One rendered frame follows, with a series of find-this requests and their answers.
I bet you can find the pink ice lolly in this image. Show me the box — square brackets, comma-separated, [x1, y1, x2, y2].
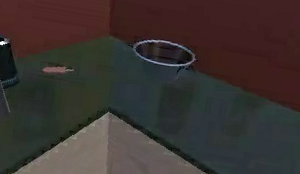
[41, 62, 75, 79]

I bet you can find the steel cooking pot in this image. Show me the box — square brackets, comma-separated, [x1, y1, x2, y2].
[124, 34, 199, 87]

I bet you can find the dark green corner worktop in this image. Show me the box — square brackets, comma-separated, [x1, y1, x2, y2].
[0, 17, 300, 174]

